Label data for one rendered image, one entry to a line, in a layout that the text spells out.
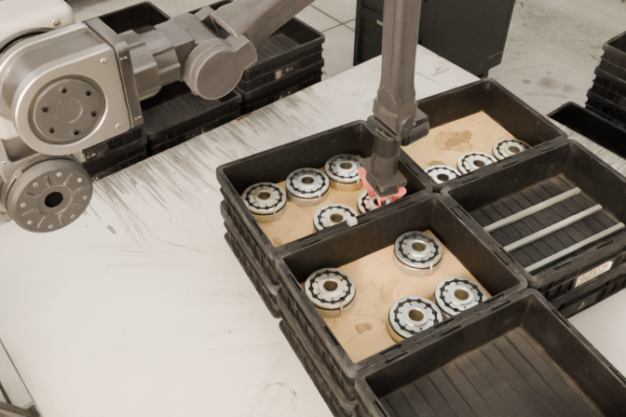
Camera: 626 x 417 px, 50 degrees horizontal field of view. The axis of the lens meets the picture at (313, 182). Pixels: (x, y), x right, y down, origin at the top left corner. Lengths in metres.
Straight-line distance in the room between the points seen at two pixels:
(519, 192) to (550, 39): 2.49
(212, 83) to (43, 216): 0.44
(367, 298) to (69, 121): 0.76
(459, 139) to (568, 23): 2.58
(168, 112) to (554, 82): 2.03
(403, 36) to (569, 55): 2.83
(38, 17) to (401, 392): 0.85
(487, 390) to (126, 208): 1.00
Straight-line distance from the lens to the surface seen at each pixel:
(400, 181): 1.43
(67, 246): 1.74
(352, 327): 1.33
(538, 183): 1.71
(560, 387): 1.34
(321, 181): 1.57
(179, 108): 2.67
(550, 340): 1.34
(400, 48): 1.20
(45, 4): 0.89
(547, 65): 3.84
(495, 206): 1.62
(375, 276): 1.41
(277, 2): 0.94
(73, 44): 0.85
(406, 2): 1.14
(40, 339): 1.57
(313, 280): 1.36
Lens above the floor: 1.91
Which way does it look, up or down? 42 degrees down
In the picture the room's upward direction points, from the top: 1 degrees clockwise
